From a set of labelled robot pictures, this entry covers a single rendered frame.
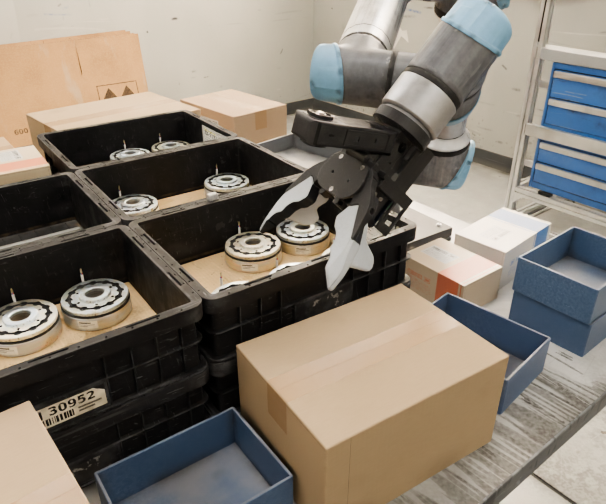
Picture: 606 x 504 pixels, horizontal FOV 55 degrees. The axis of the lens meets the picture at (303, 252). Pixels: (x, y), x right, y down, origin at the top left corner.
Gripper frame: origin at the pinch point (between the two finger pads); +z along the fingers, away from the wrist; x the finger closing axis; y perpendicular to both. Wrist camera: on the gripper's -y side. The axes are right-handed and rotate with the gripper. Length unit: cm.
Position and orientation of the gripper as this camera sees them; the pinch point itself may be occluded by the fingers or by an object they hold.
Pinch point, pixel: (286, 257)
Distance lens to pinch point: 65.1
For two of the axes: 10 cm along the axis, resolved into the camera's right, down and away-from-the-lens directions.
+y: 6.0, 4.3, 6.7
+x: -5.2, -4.2, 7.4
